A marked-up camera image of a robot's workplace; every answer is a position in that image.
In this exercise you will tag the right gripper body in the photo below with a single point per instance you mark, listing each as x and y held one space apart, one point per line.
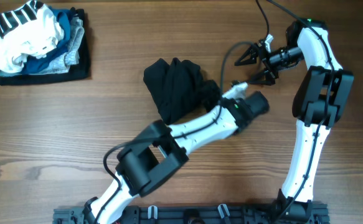
280 58

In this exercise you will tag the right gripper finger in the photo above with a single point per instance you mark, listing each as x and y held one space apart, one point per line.
249 56
264 77

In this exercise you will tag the black t-shirt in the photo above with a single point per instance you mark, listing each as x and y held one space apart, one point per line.
179 87

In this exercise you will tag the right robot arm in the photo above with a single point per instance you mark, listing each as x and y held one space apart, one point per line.
317 106

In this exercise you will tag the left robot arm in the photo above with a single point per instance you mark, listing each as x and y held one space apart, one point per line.
142 165

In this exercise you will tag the black folded garment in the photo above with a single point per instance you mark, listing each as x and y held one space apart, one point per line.
76 72

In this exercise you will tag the grey folded garment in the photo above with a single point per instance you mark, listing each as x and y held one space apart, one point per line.
58 60

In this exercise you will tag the blue folded garment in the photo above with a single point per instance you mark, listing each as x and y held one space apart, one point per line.
33 36

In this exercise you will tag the white black striped garment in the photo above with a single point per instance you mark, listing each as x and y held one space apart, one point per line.
31 30

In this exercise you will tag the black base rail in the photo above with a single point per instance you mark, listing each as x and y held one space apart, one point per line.
172 215

